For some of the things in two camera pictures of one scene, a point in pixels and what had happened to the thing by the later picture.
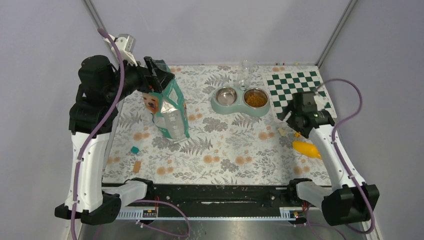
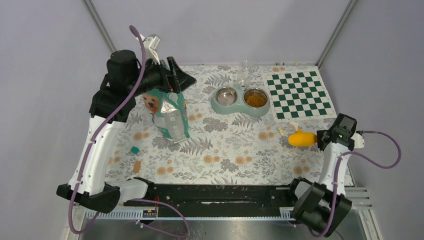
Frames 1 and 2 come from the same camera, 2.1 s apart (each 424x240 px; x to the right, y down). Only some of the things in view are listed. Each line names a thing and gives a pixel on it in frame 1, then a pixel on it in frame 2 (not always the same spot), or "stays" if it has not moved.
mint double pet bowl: x=252 y=102 stays
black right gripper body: x=292 y=120 to x=320 y=134
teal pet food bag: x=168 y=109 stays
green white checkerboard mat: x=281 y=87 stays
